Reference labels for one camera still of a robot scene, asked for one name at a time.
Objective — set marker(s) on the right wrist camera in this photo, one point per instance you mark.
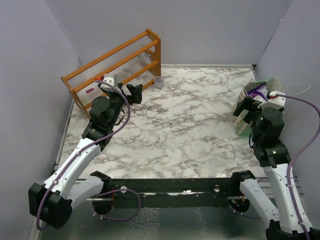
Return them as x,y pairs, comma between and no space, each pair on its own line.
276,100

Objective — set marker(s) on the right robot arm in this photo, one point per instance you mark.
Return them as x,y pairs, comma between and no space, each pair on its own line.
285,218

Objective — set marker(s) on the small clear plastic cup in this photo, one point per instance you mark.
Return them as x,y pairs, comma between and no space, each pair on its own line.
159,82

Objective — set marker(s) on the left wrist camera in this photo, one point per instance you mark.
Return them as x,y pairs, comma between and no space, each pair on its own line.
111,79

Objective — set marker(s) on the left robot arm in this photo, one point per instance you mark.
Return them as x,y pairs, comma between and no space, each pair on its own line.
53,201

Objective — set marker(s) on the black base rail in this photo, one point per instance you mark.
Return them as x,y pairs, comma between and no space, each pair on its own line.
168,192

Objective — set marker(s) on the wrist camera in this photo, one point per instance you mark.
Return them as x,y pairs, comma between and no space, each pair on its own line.
111,79
276,100

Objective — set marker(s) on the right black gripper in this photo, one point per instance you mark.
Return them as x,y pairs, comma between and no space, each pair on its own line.
247,103

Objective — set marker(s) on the green paper bag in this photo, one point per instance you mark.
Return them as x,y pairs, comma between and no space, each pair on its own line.
273,84

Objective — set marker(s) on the orange wooden rack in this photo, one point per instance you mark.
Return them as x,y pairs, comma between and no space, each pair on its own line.
114,61

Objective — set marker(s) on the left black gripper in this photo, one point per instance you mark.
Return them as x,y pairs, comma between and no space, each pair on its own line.
135,92

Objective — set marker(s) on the purple snack packet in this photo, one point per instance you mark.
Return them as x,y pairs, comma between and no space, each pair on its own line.
259,93

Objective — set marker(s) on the grey clip on rack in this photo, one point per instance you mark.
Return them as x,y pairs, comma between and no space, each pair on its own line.
144,57

